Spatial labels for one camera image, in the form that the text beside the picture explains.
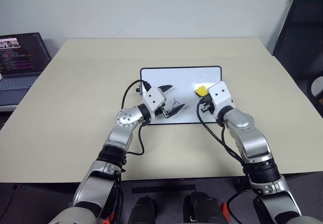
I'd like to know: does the black panel by wall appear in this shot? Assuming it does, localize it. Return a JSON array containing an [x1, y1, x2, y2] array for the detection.
[[272, 0, 323, 94]]

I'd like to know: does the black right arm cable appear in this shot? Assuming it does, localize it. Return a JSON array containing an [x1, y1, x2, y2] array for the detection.
[[196, 101, 247, 170]]

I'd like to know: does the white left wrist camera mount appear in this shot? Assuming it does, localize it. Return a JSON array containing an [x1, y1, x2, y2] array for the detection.
[[142, 86, 168, 114]]

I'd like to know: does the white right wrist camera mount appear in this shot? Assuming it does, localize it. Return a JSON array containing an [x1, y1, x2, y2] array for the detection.
[[206, 81, 234, 111]]

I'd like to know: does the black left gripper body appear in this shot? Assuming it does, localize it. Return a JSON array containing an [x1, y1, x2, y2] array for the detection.
[[153, 89, 170, 119]]

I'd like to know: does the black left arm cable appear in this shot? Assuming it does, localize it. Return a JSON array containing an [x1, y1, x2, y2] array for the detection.
[[120, 79, 152, 156]]

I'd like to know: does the black strip on floor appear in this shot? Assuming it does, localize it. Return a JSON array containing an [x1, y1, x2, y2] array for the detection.
[[131, 184, 198, 195]]

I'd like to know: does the yellow whiteboard eraser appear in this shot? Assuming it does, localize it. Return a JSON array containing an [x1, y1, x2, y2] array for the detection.
[[194, 84, 209, 97]]

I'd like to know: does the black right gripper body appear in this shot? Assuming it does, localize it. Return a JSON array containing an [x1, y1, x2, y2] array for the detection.
[[198, 96, 216, 116]]

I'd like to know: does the white whiteboard with black frame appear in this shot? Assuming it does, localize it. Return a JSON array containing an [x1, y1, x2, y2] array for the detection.
[[140, 66, 223, 126]]

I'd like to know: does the open grey laptop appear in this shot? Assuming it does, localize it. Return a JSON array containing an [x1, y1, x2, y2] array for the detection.
[[0, 32, 52, 108]]

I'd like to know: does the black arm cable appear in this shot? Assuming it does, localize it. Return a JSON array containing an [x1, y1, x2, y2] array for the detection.
[[120, 79, 152, 156], [196, 101, 247, 170]]

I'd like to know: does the black cable under table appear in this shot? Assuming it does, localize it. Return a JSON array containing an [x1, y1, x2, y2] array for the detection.
[[226, 187, 253, 224]]

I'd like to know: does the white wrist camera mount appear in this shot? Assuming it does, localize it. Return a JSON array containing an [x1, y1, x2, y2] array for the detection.
[[206, 81, 234, 111], [142, 86, 168, 114]]

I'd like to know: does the black chair with white seat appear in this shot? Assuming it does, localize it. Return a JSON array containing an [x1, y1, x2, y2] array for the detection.
[[306, 74, 323, 106]]

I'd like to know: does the dark rounded shape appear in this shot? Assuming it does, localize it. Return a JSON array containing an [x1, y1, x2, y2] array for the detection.
[[128, 195, 158, 224], [182, 191, 228, 224]]

